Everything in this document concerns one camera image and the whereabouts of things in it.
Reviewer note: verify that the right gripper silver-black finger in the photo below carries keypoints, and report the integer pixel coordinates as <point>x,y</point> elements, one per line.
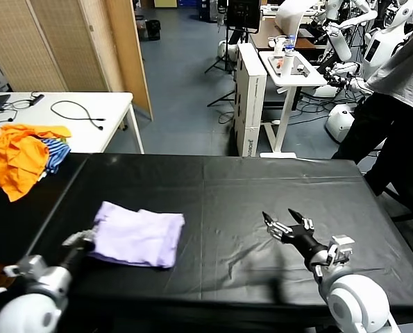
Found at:
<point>302,220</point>
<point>277,227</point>

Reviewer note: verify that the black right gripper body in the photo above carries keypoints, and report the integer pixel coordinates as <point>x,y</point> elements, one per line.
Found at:
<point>305,243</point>

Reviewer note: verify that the left gripper silver-black finger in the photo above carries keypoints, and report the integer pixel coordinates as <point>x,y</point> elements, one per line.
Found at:
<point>73,239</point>
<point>89,236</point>

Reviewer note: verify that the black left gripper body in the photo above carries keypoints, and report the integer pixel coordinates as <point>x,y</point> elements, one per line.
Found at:
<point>77,253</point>

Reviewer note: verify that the lavender printed t-shirt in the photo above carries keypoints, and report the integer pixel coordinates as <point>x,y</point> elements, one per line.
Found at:
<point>136,236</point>

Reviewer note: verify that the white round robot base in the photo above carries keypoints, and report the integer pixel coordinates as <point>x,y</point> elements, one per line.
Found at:
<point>226,49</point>

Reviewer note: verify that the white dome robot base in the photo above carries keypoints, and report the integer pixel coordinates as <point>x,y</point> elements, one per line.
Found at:
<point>339,121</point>

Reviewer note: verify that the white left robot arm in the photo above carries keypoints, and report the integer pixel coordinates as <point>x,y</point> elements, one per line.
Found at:
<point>36,301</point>

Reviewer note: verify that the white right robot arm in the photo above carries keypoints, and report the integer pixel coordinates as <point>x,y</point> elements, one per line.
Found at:
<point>355,301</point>

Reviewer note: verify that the black side table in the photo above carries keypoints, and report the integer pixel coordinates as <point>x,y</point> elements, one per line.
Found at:
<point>25,222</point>

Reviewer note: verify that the black plastic table cover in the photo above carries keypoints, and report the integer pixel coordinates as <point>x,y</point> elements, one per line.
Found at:
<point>123,180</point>

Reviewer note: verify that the blue striped garment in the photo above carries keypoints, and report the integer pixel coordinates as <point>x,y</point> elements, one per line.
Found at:
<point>58,152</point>

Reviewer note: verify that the orange garment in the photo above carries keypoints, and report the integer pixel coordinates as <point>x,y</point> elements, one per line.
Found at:
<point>18,159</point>

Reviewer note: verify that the white table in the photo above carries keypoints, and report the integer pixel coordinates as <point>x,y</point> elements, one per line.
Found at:
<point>88,138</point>

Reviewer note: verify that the tall white cardboard box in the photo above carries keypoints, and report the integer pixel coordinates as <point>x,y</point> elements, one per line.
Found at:
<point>252,104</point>

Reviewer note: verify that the small white standing desk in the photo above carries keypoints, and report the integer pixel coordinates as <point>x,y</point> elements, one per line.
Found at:
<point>295,79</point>

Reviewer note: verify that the black power adapter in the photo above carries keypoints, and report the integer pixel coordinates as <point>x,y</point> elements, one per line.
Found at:
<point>37,99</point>

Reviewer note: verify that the white cylinder bottle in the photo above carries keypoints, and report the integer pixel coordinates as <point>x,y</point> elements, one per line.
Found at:
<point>286,65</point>

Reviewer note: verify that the grey tray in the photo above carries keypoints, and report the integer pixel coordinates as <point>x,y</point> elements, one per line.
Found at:
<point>297,62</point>

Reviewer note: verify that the small orange tool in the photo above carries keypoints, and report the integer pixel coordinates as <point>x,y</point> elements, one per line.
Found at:
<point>279,64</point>

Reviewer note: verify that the bystander in grey shirt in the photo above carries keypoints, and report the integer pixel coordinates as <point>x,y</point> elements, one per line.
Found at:
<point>397,83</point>

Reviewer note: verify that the black tripod stand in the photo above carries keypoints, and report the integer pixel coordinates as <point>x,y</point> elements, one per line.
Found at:
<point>226,62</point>

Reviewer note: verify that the clear water bottle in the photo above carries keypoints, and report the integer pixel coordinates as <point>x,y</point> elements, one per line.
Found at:
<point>289,44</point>

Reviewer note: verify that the white cup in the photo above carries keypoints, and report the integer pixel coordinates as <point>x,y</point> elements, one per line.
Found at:
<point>278,44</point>

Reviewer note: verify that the white humanoid robot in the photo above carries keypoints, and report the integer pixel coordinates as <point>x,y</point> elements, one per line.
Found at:
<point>376,52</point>

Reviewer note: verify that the brown wooden desk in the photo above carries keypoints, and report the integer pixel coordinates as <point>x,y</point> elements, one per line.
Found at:
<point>264,34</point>

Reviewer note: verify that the wooden folding screen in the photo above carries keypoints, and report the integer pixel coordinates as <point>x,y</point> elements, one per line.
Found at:
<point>53,45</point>

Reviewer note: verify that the white curved cover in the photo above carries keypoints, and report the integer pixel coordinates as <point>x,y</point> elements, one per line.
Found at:
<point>288,14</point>

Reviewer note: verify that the black monitor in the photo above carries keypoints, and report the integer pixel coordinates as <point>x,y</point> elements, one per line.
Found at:
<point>243,14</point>

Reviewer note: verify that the black waste bin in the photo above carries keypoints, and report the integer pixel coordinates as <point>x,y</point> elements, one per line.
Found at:
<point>153,30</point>

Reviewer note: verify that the right wrist grey camera box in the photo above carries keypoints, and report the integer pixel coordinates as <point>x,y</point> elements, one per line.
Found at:
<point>341,249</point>

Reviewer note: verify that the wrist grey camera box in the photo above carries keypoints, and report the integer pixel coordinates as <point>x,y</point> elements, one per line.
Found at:
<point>341,249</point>
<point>25,266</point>

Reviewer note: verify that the left wrist grey camera box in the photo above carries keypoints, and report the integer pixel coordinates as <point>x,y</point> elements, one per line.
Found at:
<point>25,266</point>

